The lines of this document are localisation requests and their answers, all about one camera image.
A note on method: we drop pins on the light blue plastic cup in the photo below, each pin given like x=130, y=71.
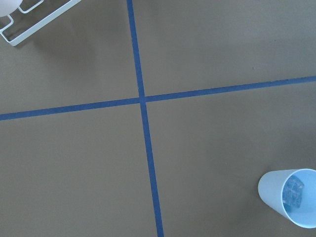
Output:
x=291, y=193

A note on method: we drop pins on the white cup in rack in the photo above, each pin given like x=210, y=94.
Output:
x=8, y=6

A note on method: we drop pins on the white wire cup rack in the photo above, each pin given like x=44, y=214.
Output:
x=30, y=17

